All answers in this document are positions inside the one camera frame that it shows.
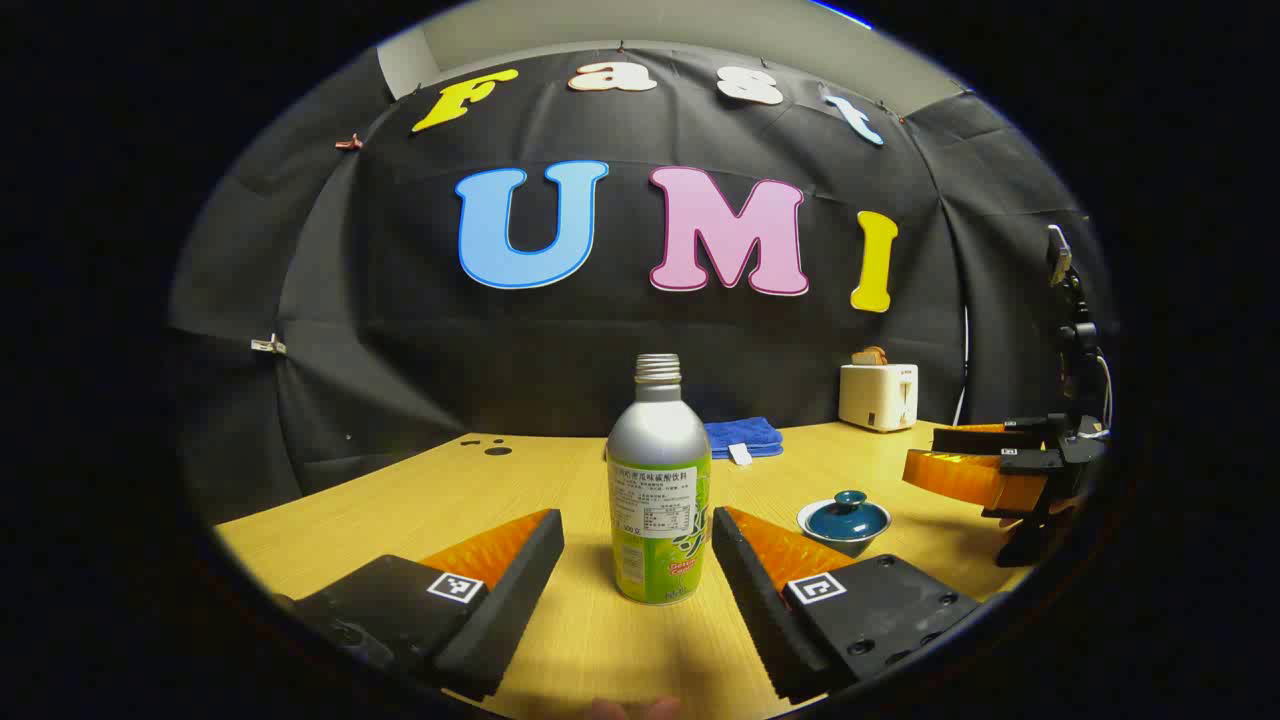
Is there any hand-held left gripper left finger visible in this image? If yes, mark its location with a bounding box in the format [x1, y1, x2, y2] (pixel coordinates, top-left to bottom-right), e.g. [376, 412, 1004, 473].
[272, 508, 566, 703]

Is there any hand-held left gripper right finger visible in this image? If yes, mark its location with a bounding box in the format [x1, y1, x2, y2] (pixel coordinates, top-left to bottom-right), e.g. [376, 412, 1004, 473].
[711, 505, 983, 706]

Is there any white teal teacup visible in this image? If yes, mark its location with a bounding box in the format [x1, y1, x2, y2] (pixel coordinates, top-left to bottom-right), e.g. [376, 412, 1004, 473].
[797, 500, 892, 559]

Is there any dark teal teacup lid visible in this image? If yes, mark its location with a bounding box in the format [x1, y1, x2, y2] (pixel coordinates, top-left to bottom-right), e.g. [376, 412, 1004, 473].
[806, 489, 892, 542]

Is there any silver green water bottle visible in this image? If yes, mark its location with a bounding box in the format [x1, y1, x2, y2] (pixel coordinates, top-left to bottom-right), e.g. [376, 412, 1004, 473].
[606, 353, 714, 606]

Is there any white toaster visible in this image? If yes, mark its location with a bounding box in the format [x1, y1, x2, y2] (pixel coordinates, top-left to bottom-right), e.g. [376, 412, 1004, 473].
[838, 363, 919, 433]

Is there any black articulated stand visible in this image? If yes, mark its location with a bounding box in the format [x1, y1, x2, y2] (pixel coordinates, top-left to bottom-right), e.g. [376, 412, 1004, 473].
[1044, 225, 1113, 431]

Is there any blue folded towel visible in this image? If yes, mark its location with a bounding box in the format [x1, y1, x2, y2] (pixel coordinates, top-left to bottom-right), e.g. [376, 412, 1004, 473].
[703, 417, 785, 461]

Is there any black backdrop cloth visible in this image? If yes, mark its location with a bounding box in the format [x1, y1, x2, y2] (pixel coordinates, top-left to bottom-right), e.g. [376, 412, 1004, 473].
[168, 42, 1116, 526]

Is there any white cable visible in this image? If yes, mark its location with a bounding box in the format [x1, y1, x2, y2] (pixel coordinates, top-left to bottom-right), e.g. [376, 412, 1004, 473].
[953, 303, 973, 427]

